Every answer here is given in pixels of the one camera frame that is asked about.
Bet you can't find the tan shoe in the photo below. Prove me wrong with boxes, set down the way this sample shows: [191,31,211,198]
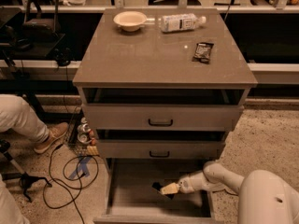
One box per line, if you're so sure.
[34,122,68,154]

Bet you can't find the middle drawer with handle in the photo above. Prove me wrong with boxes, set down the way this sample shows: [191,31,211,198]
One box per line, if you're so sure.
[96,140,225,160]

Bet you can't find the black bag on table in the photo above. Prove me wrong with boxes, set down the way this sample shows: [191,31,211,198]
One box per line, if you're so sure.
[22,0,60,42]

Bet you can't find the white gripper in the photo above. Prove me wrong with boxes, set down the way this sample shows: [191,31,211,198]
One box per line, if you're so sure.
[160,173,206,195]

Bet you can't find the open bottom drawer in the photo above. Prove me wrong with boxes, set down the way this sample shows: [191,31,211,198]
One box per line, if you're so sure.
[93,159,223,224]

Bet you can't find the blue tape mark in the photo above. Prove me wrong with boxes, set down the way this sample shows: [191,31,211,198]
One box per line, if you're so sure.
[68,156,92,180]

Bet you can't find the blue rxbar blueberry wrapper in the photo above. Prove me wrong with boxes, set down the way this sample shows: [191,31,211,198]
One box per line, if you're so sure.
[152,182,174,200]

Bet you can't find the black floor cable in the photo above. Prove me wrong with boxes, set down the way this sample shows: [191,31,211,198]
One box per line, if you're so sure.
[41,143,101,224]

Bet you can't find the wire basket with cans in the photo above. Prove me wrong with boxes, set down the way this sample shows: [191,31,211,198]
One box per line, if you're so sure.
[64,107,98,156]

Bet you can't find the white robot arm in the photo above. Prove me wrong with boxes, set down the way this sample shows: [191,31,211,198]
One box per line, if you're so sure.
[159,161,299,224]

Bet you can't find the grey drawer cabinet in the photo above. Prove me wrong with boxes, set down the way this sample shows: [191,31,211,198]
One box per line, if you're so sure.
[72,7,259,224]

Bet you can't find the black snack packet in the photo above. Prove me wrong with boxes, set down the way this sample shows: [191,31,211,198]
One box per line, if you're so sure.
[192,42,214,63]

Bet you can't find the top drawer with handle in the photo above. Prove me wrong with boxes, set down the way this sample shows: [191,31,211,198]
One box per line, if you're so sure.
[82,104,243,132]

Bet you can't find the white ceramic bowl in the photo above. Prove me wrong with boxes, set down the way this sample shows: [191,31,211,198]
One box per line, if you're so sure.
[113,11,147,32]

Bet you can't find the black headphones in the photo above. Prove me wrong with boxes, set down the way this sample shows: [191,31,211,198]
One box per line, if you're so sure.
[53,48,72,67]

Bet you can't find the person leg white trousers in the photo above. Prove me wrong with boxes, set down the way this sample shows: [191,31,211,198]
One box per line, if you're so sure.
[0,94,50,143]

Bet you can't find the black tripod stand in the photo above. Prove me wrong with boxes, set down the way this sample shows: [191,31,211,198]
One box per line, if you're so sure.
[0,139,52,202]

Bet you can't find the clear plastic water bottle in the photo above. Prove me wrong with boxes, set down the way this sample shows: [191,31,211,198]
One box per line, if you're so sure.
[161,13,206,33]

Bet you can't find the drawer with handle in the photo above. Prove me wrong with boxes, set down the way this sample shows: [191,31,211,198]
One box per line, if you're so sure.
[96,140,225,160]
[82,104,243,132]

